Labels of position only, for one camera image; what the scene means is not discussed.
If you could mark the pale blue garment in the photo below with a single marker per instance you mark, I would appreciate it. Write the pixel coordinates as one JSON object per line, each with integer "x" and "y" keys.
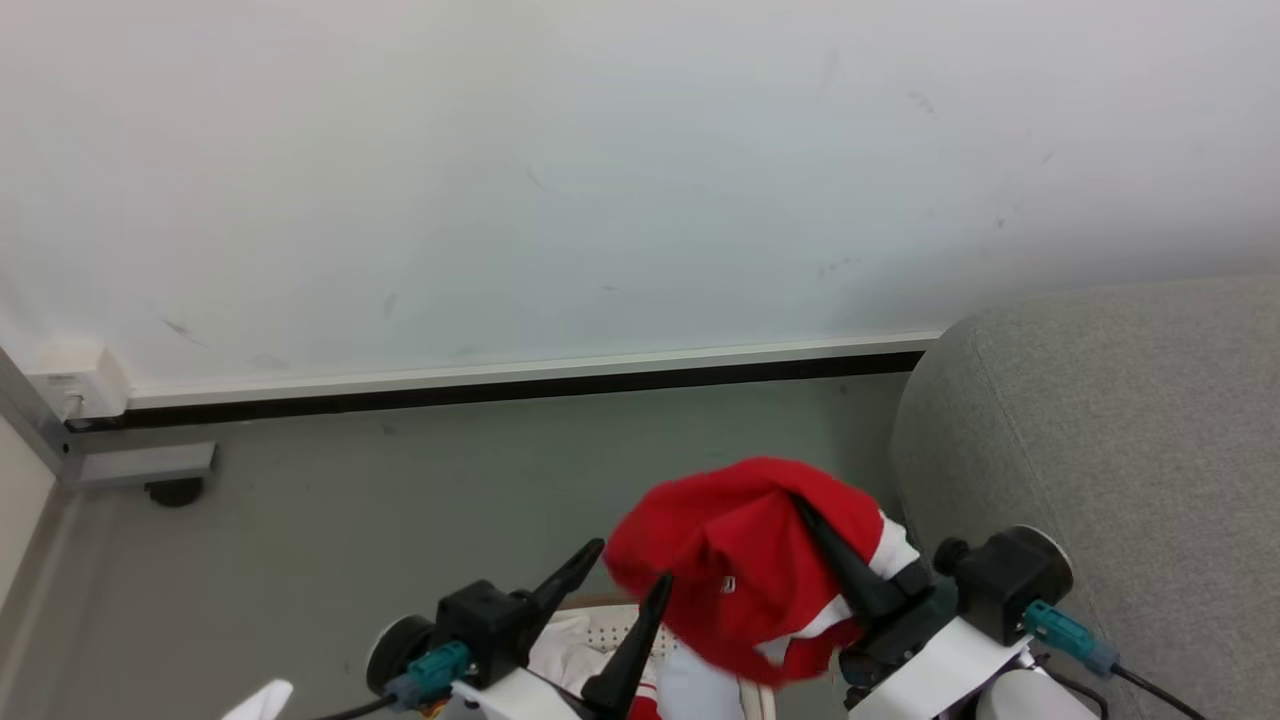
{"x": 705, "y": 695}

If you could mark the white baseboard trim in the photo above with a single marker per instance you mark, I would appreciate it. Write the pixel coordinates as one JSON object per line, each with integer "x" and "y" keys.
{"x": 530, "y": 372}

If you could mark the white perforated laundry basket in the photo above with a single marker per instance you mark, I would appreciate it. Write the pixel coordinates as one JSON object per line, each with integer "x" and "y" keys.
{"x": 625, "y": 632}

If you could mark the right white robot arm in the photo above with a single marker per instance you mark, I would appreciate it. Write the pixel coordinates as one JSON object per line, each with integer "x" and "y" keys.
{"x": 1035, "y": 698}

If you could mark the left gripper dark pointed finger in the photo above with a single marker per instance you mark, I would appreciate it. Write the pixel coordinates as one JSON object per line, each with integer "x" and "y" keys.
{"x": 565, "y": 580}
{"x": 632, "y": 650}

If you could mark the grey fabric sofa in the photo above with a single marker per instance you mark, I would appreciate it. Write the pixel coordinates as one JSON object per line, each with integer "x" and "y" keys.
{"x": 1120, "y": 460}

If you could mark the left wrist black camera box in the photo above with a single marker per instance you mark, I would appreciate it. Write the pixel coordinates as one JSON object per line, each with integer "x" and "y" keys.
{"x": 485, "y": 625}

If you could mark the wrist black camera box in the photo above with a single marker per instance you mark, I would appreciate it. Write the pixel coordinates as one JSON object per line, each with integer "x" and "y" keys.
{"x": 1005, "y": 582}
{"x": 485, "y": 625}

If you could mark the grey metal foot plate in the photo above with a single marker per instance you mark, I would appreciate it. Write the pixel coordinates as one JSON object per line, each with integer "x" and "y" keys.
{"x": 146, "y": 464}

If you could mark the grey metal frame post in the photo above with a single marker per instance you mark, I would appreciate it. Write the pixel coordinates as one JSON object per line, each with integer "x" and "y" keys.
{"x": 30, "y": 420}

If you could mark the black caster wheel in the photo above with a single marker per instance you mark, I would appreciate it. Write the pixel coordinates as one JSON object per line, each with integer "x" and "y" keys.
{"x": 174, "y": 492}

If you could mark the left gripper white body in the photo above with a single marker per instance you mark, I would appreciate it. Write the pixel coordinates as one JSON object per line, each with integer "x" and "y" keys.
{"x": 520, "y": 698}

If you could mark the white cloth corner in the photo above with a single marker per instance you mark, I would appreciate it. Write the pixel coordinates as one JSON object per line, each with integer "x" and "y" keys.
{"x": 262, "y": 703}

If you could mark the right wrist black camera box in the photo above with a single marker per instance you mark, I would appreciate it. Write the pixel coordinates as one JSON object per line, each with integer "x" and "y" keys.
{"x": 1005, "y": 582}

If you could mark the red garment with white stripes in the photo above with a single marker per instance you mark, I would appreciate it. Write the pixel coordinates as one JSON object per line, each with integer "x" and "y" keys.
{"x": 735, "y": 560}

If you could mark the white wall socket box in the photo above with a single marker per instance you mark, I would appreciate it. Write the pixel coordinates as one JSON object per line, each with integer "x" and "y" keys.
{"x": 78, "y": 380}

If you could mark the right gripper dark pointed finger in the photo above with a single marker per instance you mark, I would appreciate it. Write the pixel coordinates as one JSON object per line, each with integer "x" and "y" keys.
{"x": 850, "y": 565}

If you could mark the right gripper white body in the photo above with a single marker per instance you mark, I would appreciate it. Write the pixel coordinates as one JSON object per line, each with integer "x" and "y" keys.
{"x": 930, "y": 665}

